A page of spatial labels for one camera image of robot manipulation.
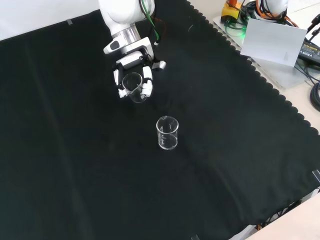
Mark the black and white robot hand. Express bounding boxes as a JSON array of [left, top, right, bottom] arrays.
[[103, 36, 156, 100]]

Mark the small clear glass beaker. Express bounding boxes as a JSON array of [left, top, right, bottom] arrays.
[[121, 72, 148, 104]]

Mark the large clear glass beaker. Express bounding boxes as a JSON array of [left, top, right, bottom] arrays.
[[155, 115, 180, 151]]

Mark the black scalloped bench cloth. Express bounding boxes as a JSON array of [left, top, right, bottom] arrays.
[[0, 0, 320, 240]]

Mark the yellow stop button box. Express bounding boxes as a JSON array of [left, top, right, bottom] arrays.
[[221, 0, 244, 22]]

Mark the pale board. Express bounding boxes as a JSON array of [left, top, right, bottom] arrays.
[[239, 18, 308, 68]]

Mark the black power adapter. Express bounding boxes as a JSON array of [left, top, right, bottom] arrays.
[[296, 37, 320, 67]]

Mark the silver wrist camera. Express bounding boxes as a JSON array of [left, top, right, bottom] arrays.
[[151, 60, 168, 72]]

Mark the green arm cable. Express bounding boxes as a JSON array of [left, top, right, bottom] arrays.
[[140, 0, 161, 46]]

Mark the grey metal base plate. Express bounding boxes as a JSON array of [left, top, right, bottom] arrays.
[[212, 11, 320, 90]]

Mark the orange cable bundle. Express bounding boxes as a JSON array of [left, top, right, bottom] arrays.
[[256, 0, 301, 28]]

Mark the black coiled cable bundle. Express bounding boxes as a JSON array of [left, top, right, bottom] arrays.
[[309, 81, 320, 112]]

